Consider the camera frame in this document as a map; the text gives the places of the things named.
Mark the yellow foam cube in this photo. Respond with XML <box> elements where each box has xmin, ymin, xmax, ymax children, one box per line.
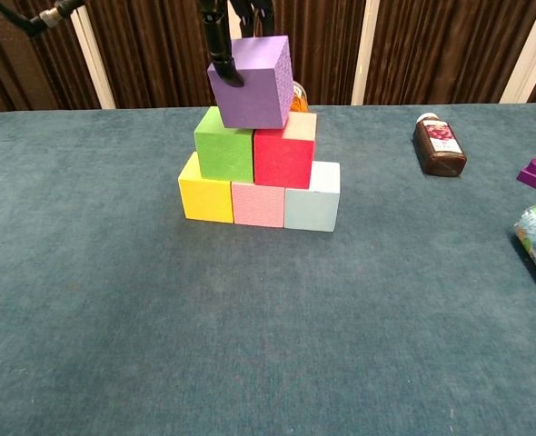
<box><xmin>177</xmin><ymin>152</ymin><xmax>235</xmax><ymax>224</ymax></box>

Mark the teal table cloth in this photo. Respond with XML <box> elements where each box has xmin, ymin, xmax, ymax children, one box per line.
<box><xmin>0</xmin><ymin>104</ymin><xmax>536</xmax><ymax>436</ymax></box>

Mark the purple foam cube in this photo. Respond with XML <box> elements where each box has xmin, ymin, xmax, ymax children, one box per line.
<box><xmin>207</xmin><ymin>35</ymin><xmax>294</xmax><ymax>131</ymax></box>

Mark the orange snack jar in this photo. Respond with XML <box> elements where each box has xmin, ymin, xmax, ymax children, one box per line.
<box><xmin>290</xmin><ymin>80</ymin><xmax>310</xmax><ymax>114</ymax></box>

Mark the green foam cube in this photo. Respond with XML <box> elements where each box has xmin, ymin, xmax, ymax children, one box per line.
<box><xmin>194</xmin><ymin>106</ymin><xmax>256</xmax><ymax>184</ymax></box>

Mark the pink foam cube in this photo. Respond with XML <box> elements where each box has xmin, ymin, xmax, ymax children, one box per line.
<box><xmin>231</xmin><ymin>181</ymin><xmax>287</xmax><ymax>228</ymax></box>

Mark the dark brown curtain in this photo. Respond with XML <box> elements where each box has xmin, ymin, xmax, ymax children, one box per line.
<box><xmin>0</xmin><ymin>0</ymin><xmax>536</xmax><ymax>114</ymax></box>

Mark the white frame pole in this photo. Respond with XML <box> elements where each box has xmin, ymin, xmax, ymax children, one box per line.
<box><xmin>499</xmin><ymin>0</ymin><xmax>536</xmax><ymax>104</ymax></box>
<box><xmin>67</xmin><ymin>4</ymin><xmax>117</xmax><ymax>110</ymax></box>
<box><xmin>226</xmin><ymin>0</ymin><xmax>258</xmax><ymax>40</ymax></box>
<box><xmin>351</xmin><ymin>0</ymin><xmax>378</xmax><ymax>106</ymax></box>

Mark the light blue foam cube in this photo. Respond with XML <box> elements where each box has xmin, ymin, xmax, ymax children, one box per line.
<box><xmin>283</xmin><ymin>161</ymin><xmax>342</xmax><ymax>233</ymax></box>

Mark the dark juice bottle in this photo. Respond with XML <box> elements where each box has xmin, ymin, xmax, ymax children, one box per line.
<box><xmin>412</xmin><ymin>113</ymin><xmax>468</xmax><ymax>177</ymax></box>

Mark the red foam cube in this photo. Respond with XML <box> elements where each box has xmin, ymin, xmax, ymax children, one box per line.
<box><xmin>253</xmin><ymin>112</ymin><xmax>318</xmax><ymax>189</ymax></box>

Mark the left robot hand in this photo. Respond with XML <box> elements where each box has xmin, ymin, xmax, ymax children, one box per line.
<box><xmin>197</xmin><ymin>0</ymin><xmax>276</xmax><ymax>88</ymax></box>

